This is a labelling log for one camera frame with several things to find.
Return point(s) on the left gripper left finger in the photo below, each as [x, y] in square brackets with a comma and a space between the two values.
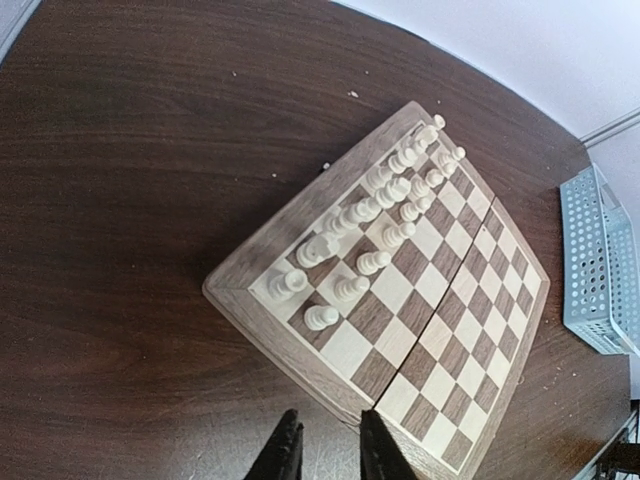
[281, 456]

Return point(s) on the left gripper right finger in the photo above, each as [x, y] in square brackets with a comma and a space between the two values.
[380, 456]

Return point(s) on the wooden chess board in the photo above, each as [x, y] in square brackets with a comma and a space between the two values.
[443, 391]

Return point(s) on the light blue plastic basket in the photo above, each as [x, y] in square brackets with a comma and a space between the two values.
[601, 268]

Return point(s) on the row of white chess pieces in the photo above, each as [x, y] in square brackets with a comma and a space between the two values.
[389, 250]

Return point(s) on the right aluminium frame post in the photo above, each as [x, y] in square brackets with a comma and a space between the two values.
[621, 124]

